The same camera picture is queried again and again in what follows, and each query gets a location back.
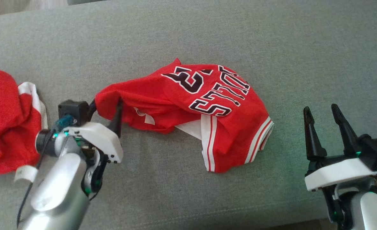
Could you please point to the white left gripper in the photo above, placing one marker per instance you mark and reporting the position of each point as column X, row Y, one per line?
column 100, row 137

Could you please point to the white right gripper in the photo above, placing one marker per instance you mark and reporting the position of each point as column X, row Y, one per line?
column 338, row 174

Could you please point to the red printed basketball jersey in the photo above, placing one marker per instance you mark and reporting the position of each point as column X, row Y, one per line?
column 182, row 99

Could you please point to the red shorts with white band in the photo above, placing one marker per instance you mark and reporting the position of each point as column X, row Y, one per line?
column 6, row 127

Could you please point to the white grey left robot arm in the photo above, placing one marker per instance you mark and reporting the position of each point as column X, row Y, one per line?
column 60, row 191

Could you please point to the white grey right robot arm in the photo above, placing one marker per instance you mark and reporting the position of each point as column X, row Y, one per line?
column 364, row 207

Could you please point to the grey fabric sofa seat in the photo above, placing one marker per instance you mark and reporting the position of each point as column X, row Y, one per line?
column 188, row 38

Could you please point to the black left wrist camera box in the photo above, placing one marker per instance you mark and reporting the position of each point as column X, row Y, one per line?
column 73, row 110

